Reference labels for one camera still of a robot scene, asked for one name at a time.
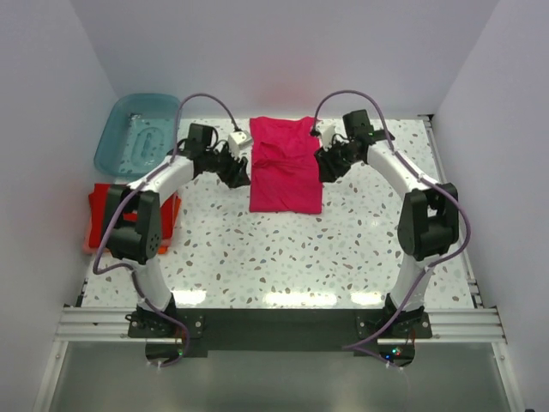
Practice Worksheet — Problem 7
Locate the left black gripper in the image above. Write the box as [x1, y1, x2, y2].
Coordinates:
[203, 142, 250, 189]

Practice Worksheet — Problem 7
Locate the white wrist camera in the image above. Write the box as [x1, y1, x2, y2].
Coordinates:
[227, 130, 252, 157]
[310, 124, 335, 148]

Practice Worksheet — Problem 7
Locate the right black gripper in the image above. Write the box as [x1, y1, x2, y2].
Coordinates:
[314, 139, 361, 184]

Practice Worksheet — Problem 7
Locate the teal plastic bin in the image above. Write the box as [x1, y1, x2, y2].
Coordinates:
[94, 93, 179, 180]

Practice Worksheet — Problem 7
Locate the aluminium frame rail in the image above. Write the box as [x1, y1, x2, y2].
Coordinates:
[54, 307, 507, 343]

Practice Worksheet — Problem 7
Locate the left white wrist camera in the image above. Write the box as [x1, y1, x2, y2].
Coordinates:
[227, 130, 252, 157]

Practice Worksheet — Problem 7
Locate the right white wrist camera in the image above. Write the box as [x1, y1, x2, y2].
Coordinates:
[310, 124, 335, 148]

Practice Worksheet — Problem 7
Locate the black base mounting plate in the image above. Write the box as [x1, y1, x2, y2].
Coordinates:
[125, 308, 433, 365]

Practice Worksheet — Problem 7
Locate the folded red t-shirt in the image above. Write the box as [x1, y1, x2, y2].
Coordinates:
[87, 182, 181, 249]

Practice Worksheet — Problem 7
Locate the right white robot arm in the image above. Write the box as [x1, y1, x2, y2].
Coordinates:
[311, 110, 459, 337]

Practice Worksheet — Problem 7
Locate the magenta t-shirt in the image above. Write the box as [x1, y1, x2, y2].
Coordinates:
[250, 117, 323, 215]

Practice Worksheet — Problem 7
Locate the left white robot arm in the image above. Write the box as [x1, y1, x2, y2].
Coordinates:
[93, 123, 251, 336]

